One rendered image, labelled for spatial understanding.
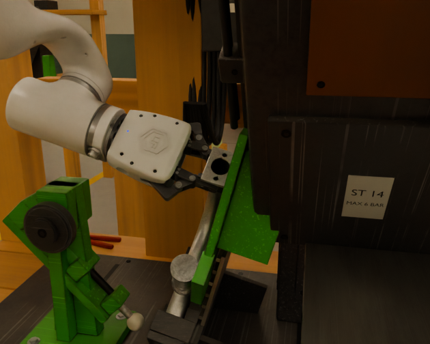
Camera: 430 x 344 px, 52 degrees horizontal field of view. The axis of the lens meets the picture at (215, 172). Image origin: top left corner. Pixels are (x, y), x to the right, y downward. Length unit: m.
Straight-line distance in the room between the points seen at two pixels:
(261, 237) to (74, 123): 0.30
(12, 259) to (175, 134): 0.62
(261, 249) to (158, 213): 0.47
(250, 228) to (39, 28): 0.37
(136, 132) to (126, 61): 11.12
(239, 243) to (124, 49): 11.25
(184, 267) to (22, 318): 0.38
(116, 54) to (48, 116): 11.21
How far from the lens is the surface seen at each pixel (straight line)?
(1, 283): 1.06
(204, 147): 0.65
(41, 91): 0.69
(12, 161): 1.14
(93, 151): 0.66
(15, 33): 0.61
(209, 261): 0.58
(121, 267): 0.99
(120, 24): 11.78
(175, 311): 0.69
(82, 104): 0.67
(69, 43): 0.69
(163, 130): 0.65
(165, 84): 0.93
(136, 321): 0.74
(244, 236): 0.57
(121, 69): 11.85
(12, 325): 0.88
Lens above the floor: 1.39
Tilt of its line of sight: 18 degrees down
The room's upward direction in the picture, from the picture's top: straight up
